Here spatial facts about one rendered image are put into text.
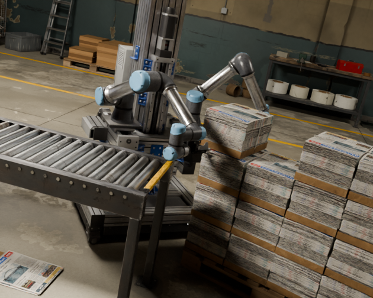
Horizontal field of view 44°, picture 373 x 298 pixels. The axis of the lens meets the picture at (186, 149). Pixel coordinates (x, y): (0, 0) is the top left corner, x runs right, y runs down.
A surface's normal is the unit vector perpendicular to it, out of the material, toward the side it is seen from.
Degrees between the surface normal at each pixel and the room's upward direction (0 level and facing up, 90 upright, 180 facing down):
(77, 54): 93
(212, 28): 90
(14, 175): 90
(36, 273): 0
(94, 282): 0
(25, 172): 90
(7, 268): 0
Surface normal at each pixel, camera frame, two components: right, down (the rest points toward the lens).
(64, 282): 0.18, -0.93
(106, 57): -0.25, 0.27
